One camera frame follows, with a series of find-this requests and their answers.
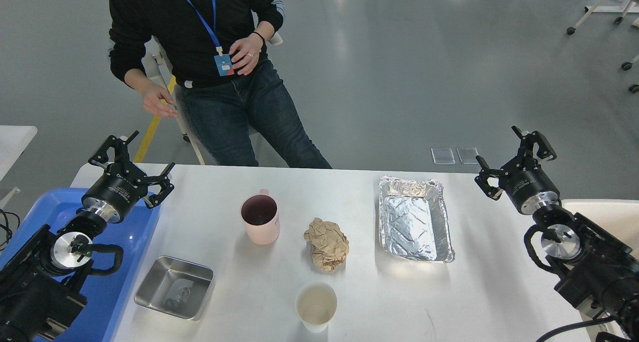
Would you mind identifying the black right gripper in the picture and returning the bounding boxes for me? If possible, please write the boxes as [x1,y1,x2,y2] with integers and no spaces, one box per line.
[474,126,561,216]

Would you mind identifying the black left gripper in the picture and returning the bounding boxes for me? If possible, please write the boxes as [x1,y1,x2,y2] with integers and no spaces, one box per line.
[81,131,175,224]

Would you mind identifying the square stainless steel tray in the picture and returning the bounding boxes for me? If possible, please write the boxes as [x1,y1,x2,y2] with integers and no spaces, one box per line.
[134,256,215,321]

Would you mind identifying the pink ribbed mug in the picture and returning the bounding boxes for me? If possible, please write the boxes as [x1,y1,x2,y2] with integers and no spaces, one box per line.
[240,189,281,246]

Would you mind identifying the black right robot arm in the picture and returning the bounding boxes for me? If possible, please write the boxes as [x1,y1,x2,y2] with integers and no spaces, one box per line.
[474,126,639,342]

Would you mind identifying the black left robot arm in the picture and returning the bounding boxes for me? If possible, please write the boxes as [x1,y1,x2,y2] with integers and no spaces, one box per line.
[1,132,174,342]

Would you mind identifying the right clear floor plate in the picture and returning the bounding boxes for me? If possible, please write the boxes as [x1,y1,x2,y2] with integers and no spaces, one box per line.
[456,147,479,164]

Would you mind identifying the clear floor plate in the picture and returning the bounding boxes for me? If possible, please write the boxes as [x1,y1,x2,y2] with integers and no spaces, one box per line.
[431,148,456,165]
[456,147,479,164]

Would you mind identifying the left clear floor plate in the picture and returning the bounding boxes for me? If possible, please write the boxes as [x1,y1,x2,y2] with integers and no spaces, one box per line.
[431,148,456,165]

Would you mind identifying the white bin at right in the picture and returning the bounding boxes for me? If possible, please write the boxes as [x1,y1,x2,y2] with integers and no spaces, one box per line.
[562,199,639,342]

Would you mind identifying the aluminium foil tray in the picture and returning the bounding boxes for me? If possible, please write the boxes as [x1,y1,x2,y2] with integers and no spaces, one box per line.
[377,175,456,263]

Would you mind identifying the white side table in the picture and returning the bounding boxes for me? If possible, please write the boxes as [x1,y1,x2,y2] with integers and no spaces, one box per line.
[0,125,38,210]

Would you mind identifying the person in black sweater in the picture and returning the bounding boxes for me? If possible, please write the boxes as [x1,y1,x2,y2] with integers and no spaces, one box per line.
[109,0,330,169]

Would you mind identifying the crumpled brown paper ball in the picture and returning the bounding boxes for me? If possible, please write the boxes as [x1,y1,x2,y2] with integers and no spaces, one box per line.
[303,217,350,273]

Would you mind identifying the white paper cup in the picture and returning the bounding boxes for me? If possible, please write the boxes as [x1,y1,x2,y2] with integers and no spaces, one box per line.
[295,282,338,333]

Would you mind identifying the black cables at left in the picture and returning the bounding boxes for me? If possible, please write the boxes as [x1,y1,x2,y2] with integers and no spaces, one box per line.
[0,208,21,253]

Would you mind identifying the white rolling cart frame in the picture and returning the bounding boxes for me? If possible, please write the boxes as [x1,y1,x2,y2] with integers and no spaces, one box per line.
[566,0,639,94]

